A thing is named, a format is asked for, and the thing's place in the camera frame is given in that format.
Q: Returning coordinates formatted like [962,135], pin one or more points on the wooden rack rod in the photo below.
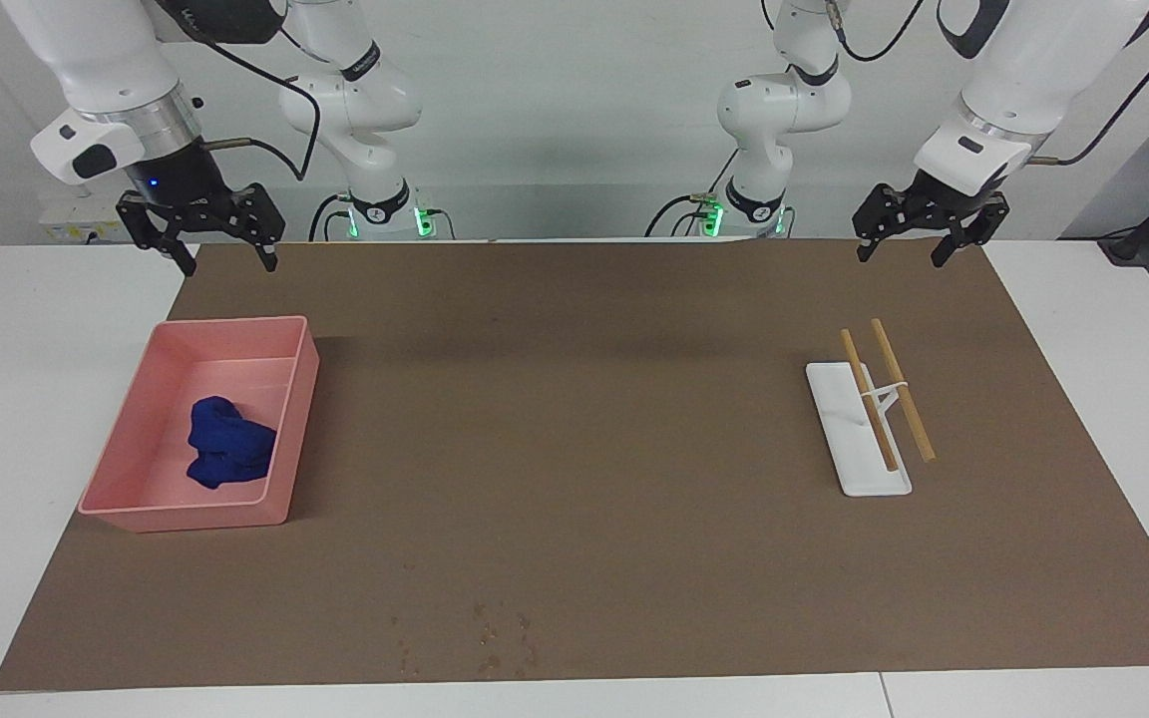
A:
[909,399]
[879,419]

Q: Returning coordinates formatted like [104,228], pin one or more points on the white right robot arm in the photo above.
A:
[106,50]

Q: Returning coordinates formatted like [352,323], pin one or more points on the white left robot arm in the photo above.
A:
[1023,70]

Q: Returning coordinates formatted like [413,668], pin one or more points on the brown table mat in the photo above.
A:
[574,519]

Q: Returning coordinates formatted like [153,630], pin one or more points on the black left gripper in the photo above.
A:
[939,209]

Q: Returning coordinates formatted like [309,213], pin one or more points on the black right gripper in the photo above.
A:
[181,194]

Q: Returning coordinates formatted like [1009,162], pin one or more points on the blue towel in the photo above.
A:
[230,449]

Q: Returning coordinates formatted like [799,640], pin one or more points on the pink plastic bin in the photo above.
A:
[136,479]

